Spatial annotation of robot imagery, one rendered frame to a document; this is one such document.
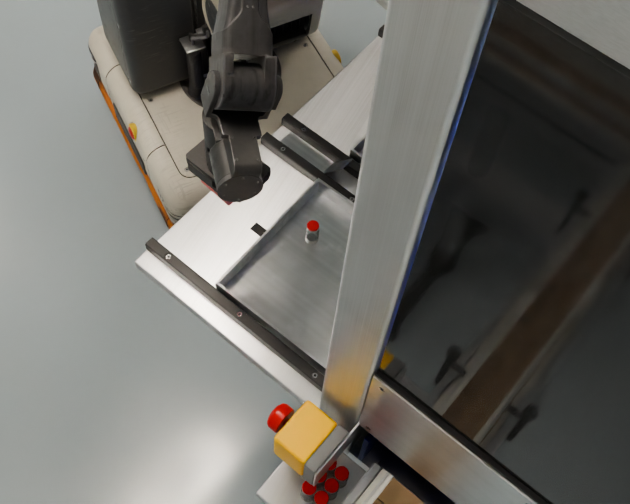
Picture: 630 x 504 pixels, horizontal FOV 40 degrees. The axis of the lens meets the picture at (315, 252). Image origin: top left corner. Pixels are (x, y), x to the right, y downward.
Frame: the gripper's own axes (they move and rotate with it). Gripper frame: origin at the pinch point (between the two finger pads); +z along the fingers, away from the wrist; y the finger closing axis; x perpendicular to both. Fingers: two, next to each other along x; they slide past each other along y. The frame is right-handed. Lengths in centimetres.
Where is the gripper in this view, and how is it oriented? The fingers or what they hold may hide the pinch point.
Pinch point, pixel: (230, 198)
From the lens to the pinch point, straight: 124.8
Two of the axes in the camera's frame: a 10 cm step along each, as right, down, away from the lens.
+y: 7.6, 5.9, -2.8
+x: 6.5, -6.5, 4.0
